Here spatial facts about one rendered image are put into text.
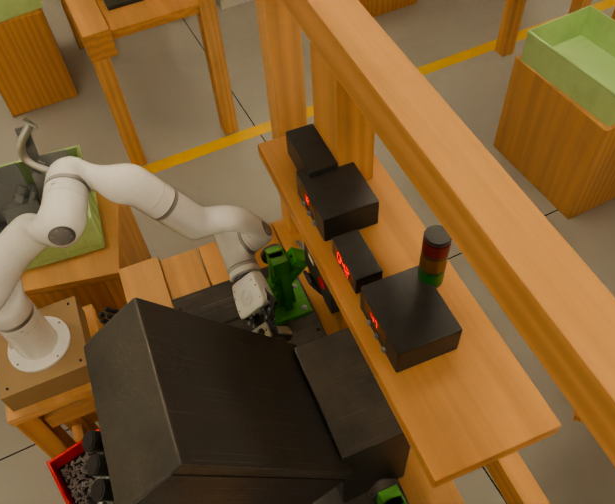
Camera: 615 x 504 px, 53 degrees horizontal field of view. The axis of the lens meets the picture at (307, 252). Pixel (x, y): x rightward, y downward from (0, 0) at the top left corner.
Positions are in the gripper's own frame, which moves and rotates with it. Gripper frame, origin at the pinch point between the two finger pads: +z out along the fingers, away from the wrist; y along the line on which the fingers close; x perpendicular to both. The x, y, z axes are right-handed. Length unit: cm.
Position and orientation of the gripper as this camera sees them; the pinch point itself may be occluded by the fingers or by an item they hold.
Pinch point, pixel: (266, 330)
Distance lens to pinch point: 160.8
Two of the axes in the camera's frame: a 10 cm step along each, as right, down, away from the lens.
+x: 6.3, 0.4, 7.7
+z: 3.7, 8.6, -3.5
